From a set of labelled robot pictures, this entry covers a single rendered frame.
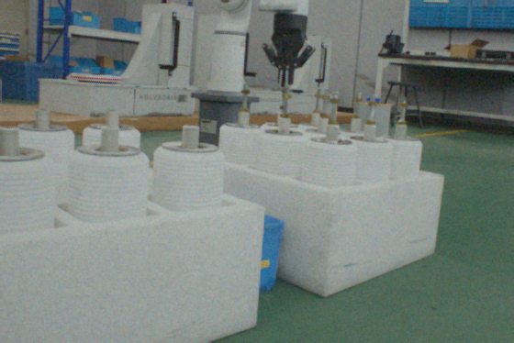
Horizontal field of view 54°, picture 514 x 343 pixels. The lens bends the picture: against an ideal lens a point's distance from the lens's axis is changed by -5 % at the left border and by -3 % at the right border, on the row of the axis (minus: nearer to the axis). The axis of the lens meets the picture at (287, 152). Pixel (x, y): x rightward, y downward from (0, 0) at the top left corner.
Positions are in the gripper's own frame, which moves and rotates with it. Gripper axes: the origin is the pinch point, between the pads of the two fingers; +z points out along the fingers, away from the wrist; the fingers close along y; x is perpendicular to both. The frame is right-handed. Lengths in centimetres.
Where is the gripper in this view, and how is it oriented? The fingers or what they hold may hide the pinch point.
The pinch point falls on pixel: (285, 78)
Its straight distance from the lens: 117.4
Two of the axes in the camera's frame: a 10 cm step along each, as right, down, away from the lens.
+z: -0.8, 9.9, 1.4
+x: -4.7, 0.8, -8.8
